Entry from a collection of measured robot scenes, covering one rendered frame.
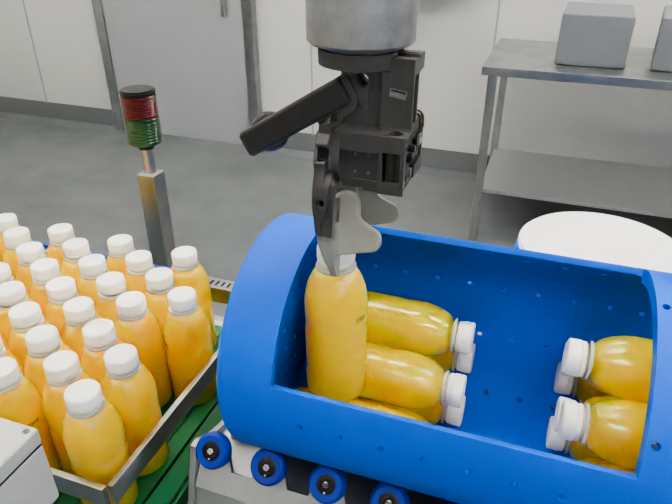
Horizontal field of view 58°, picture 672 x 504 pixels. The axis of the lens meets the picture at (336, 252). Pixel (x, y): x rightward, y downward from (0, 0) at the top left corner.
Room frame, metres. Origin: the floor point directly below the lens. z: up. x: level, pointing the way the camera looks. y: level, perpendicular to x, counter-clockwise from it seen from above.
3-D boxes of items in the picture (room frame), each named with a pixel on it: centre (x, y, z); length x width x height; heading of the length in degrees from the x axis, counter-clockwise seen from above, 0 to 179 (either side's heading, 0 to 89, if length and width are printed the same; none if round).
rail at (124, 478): (0.65, 0.19, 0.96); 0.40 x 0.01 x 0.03; 161
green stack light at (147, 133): (1.10, 0.36, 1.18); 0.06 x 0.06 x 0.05
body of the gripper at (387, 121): (0.52, -0.03, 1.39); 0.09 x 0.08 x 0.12; 71
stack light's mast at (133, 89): (1.10, 0.36, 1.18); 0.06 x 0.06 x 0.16
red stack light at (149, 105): (1.10, 0.36, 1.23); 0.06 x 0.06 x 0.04
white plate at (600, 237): (0.92, -0.46, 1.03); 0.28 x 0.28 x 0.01
